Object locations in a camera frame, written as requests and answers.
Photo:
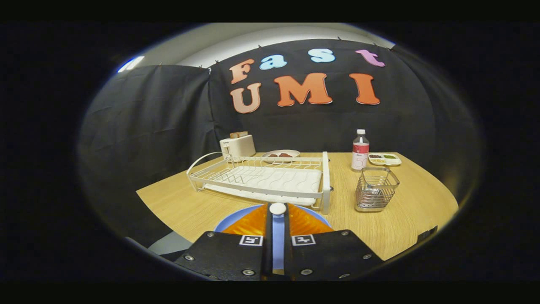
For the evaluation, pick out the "white toaster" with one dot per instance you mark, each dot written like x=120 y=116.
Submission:
x=238 y=147

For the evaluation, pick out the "black backdrop cloth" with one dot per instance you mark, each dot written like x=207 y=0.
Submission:
x=160 y=126

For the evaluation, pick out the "white divided condiment dish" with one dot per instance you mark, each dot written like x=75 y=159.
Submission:
x=384 y=159

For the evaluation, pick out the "white plate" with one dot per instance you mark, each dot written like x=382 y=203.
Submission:
x=295 y=153

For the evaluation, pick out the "blue plate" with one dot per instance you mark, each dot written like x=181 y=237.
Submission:
x=230 y=220

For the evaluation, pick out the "ceiling light panel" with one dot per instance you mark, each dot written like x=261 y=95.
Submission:
x=130 y=63

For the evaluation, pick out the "dark chair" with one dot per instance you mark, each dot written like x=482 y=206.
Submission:
x=428 y=234

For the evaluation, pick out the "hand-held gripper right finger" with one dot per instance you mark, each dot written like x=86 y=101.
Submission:
x=333 y=255

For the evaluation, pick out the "red label water bottle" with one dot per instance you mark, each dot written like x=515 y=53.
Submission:
x=360 y=154

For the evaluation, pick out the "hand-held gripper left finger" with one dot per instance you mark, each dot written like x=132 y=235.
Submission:
x=228 y=255

